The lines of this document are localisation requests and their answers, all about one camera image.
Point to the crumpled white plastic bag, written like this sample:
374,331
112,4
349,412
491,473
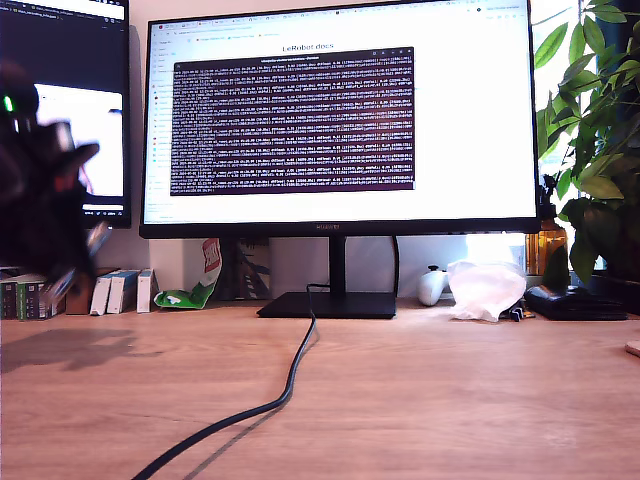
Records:
485,290

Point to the black monitor with dark screen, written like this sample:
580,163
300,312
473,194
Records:
65,40

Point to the large black Huawei monitor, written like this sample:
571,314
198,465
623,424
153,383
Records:
450,125

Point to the black leather pouch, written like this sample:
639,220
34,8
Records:
570,304

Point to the green and red snack bag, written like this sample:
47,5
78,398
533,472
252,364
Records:
189,298

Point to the dark patterned box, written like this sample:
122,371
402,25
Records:
251,272

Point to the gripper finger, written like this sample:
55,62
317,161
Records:
67,235

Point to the metallic silver laser pointer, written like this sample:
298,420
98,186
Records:
98,235

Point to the green leafy houseplant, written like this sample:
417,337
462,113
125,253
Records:
600,186

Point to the small white box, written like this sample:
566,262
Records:
101,297

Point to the dark plant pot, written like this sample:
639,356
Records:
615,292

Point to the green printed cardboard box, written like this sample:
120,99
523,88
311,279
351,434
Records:
8,302
31,303

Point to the white game controller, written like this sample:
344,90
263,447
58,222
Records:
430,289

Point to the amber glass pump bottle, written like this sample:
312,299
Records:
539,247

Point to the brown cardboard box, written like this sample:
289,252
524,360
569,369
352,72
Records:
80,303

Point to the pink round coaster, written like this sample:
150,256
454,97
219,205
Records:
634,348

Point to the white and blue box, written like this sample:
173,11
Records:
118,296
144,293

